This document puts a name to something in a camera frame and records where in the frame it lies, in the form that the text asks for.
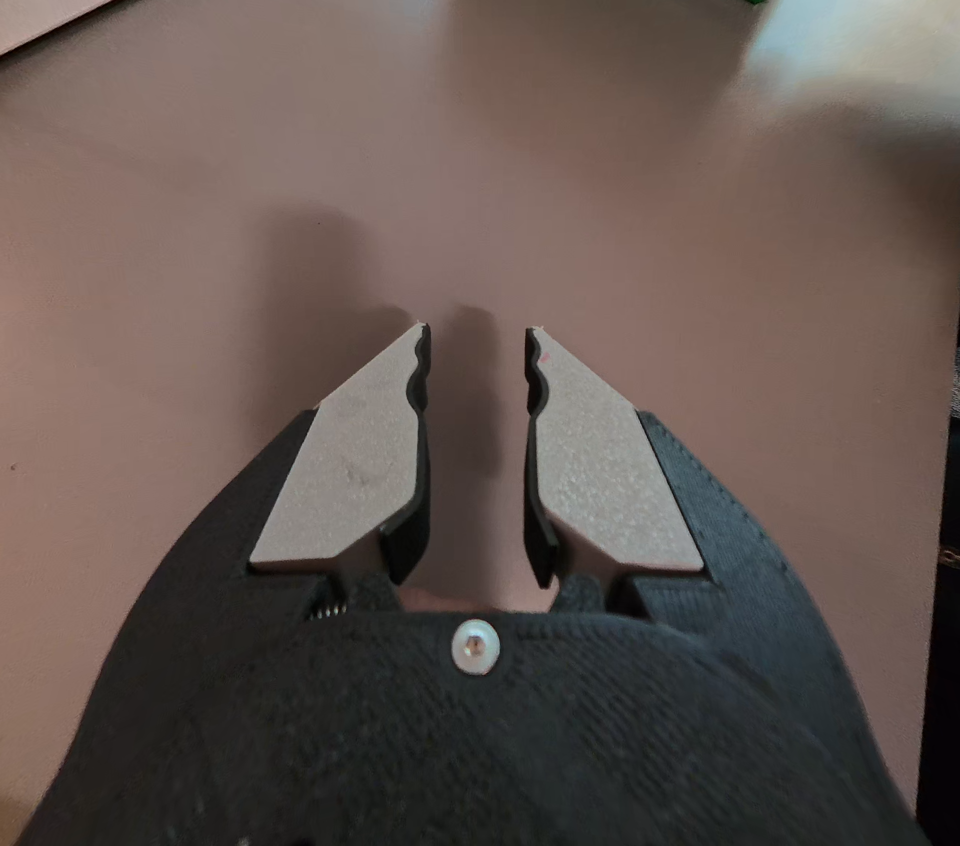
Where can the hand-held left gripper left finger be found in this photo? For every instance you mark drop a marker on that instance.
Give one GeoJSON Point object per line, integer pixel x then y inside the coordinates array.
{"type": "Point", "coordinates": [352, 464]}

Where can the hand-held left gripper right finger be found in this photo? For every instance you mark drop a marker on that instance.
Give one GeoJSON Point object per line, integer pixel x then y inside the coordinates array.
{"type": "Point", "coordinates": [607, 471]}

